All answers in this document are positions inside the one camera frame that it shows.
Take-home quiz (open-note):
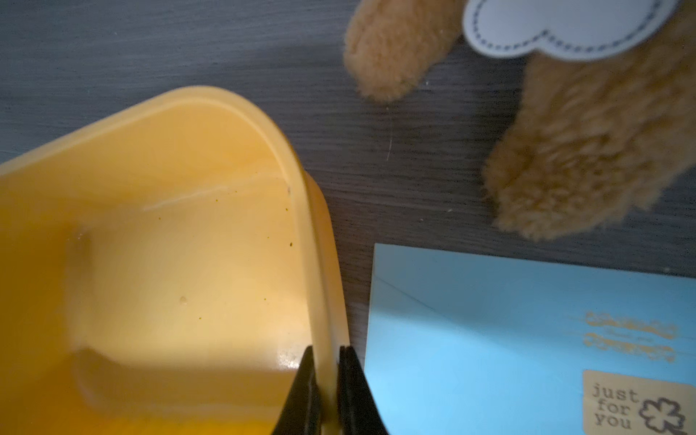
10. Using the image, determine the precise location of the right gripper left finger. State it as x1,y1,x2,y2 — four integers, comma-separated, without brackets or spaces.
271,346,322,435

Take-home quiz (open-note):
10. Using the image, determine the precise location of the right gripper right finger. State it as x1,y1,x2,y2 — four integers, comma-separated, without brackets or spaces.
337,346,389,435

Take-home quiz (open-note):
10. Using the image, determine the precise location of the yellow plastic storage box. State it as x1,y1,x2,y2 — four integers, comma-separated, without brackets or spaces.
1,86,349,434

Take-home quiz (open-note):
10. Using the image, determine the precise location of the light blue envelope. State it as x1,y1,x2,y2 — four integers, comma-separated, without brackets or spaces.
364,244,695,434

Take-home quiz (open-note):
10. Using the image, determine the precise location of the brown plush dog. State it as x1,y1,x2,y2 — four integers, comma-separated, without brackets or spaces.
344,1,695,240

